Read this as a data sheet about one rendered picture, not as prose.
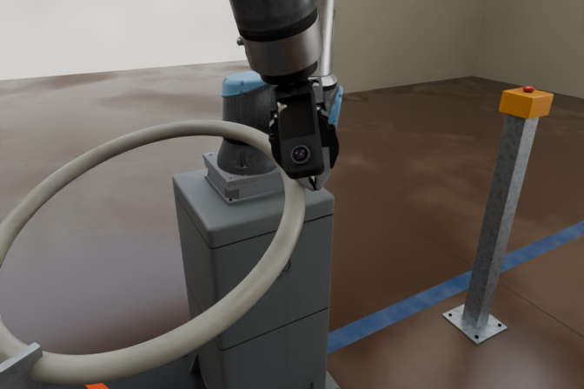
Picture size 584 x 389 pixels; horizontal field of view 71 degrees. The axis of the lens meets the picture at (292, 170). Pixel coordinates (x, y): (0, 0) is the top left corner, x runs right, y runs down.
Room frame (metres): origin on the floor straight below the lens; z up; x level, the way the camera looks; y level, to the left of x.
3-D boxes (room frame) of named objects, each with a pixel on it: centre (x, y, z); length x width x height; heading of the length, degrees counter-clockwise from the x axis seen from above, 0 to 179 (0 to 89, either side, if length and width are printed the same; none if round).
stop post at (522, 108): (1.46, -0.85, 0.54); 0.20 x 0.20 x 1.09; 28
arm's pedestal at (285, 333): (1.18, 0.14, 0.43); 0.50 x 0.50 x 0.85; 29
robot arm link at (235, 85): (1.17, 0.12, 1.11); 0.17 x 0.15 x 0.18; 83
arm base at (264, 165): (1.17, 0.13, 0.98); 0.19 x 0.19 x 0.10
